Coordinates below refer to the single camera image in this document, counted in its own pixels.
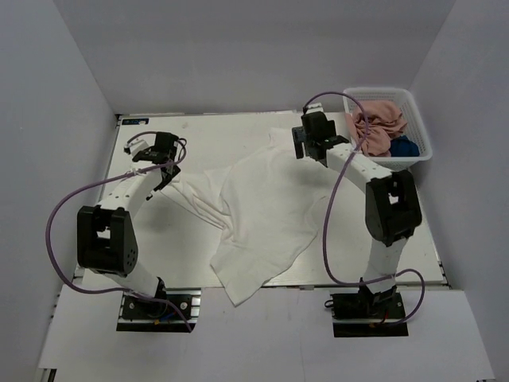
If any white t shirt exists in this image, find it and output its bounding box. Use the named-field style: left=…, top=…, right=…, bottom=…
left=163, top=128, right=336, bottom=306

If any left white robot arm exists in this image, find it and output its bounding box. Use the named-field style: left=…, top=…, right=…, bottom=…
left=77, top=132, right=186, bottom=299

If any blue t shirt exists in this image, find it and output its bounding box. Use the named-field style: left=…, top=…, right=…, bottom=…
left=389, top=135, right=420, bottom=158

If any blue label sticker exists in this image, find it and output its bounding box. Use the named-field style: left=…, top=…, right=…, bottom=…
left=122, top=118, right=150, bottom=126

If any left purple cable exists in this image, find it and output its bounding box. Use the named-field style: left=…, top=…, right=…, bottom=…
left=46, top=131, right=196, bottom=333

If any white plastic basket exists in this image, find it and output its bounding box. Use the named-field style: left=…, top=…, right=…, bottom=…
left=344, top=87, right=433, bottom=170

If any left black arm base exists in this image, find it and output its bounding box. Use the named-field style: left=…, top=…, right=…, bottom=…
left=116, top=290, right=201, bottom=333

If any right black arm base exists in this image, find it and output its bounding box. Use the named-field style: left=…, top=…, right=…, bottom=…
left=324, top=292, right=409, bottom=338

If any pink t shirt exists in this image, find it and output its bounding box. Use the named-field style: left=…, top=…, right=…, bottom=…
left=345, top=100, right=407, bottom=158

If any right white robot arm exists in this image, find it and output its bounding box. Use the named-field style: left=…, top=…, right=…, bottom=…
left=292, top=104, right=422, bottom=306

